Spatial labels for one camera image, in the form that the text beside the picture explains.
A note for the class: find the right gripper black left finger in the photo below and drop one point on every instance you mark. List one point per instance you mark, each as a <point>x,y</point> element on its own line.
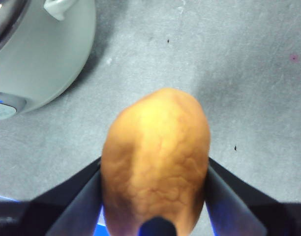
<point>79,201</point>

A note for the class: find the brown potato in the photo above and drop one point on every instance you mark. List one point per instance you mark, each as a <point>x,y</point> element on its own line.
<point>155,159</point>

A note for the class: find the sage green electric cooking pot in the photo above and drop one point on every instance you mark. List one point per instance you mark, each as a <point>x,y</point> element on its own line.
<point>42,64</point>

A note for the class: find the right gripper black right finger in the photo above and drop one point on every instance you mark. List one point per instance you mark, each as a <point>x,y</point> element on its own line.
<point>229,201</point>

